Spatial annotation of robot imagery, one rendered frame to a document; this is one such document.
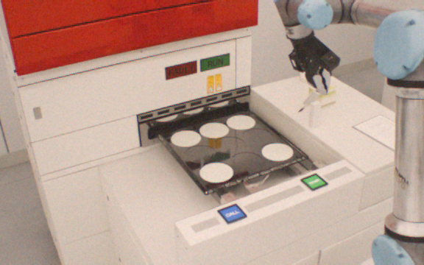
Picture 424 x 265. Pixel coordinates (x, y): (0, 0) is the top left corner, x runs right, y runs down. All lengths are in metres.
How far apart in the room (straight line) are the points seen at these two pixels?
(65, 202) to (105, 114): 0.35
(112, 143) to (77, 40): 0.41
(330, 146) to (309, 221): 0.27
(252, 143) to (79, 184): 0.61
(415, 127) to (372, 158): 0.58
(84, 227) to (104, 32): 0.75
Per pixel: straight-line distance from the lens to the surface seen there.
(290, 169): 1.56
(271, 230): 1.25
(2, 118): 3.17
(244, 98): 1.78
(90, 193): 1.72
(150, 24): 1.46
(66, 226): 1.78
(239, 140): 1.59
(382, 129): 1.60
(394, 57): 0.84
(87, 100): 1.54
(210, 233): 1.15
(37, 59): 1.40
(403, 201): 0.93
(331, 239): 1.46
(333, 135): 1.53
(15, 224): 2.83
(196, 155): 1.52
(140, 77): 1.57
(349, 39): 4.26
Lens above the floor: 1.75
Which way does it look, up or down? 31 degrees down
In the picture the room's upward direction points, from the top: 1 degrees counter-clockwise
